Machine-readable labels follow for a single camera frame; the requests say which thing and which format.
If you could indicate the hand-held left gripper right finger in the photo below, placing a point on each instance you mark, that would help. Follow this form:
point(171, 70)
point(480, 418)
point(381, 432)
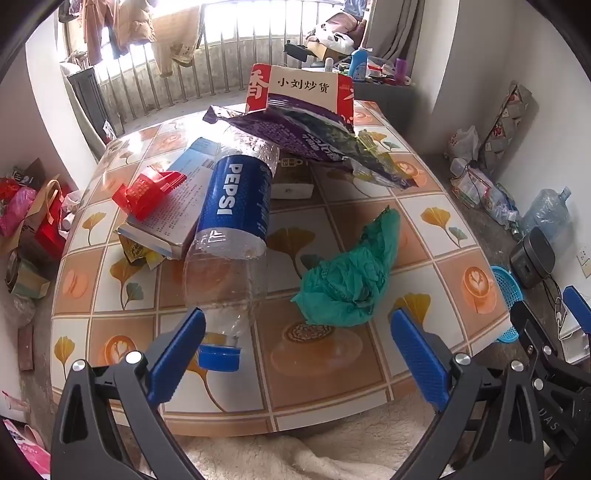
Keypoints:
point(418, 355)

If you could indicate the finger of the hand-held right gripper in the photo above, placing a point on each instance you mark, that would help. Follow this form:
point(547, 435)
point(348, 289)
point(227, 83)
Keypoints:
point(531, 332)
point(577, 307)

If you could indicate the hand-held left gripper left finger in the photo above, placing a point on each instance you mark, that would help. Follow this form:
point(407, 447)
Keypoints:
point(178, 350)

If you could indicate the blue mesh basket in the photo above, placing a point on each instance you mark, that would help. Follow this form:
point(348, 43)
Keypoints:
point(505, 286)

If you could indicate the blue label plastic bottle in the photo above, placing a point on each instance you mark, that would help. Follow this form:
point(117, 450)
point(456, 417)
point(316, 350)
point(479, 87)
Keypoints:
point(235, 198)

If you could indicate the purple snack bag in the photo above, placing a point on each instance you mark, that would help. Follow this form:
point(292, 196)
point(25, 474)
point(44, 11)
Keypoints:
point(304, 134)

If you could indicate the red white paper snack bag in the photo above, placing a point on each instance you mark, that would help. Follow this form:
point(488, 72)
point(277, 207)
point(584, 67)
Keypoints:
point(300, 87)

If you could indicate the grey rice cooker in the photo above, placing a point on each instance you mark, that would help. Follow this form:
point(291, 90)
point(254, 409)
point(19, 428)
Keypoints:
point(535, 254)

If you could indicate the clear water jug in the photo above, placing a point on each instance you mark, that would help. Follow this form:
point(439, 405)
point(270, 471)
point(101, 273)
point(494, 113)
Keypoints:
point(549, 207)

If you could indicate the green plastic bag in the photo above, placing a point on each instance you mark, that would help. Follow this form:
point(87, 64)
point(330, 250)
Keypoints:
point(351, 277)

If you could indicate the clear bag of bottles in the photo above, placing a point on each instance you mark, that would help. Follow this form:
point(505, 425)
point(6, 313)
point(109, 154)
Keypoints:
point(496, 203)

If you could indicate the blue white carton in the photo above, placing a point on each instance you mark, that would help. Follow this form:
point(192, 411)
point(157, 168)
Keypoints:
point(182, 217)

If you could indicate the white fleece cloth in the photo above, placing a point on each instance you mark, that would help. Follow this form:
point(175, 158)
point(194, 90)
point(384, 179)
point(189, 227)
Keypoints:
point(323, 457)

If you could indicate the red brick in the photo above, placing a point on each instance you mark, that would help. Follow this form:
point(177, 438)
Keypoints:
point(26, 346)

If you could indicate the red plastic wrapper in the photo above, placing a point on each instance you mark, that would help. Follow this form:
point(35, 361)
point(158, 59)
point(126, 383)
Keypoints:
point(147, 191)

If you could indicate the green cardboard box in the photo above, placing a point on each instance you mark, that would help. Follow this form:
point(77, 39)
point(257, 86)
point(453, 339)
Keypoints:
point(30, 284)

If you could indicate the red gift bag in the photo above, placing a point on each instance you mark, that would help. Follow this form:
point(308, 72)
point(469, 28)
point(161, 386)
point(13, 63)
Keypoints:
point(48, 230)

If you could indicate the pink printed bag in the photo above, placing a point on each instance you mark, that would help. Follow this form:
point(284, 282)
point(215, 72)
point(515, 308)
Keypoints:
point(30, 447)

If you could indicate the brown paper bag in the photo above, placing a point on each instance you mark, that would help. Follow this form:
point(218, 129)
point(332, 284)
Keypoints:
point(32, 249)

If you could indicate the small white box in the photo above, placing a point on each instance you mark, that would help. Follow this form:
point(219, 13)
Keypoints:
point(291, 189)

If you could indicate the floral patterned board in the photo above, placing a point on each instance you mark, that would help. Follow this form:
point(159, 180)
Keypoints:
point(508, 120)

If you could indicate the white plastic bag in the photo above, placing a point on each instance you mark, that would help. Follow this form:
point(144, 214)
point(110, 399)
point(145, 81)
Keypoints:
point(461, 141)

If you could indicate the pink plastic bag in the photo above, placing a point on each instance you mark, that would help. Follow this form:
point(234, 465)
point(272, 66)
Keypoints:
point(16, 210)

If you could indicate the dark grey cabinet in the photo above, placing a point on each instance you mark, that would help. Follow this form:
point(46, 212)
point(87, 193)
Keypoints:
point(392, 115)

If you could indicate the dark wooden board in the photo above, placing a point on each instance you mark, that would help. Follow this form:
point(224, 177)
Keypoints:
point(90, 110)

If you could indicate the metal balcony railing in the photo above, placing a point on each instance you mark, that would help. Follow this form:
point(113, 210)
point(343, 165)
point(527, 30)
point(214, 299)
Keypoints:
point(221, 69)

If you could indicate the purple bottle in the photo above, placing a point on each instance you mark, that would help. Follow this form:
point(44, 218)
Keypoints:
point(400, 69)

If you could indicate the beige printed hanging cloth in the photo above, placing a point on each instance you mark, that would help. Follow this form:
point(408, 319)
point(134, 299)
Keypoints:
point(178, 46)

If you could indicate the grey curtain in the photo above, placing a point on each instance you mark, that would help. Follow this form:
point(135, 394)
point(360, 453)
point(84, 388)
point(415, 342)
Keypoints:
point(415, 27)

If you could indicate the tan hanging jacket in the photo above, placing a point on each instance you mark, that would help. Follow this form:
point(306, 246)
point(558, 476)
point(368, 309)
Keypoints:
point(134, 23)

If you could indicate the wall socket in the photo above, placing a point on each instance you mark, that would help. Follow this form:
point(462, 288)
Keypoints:
point(585, 262)

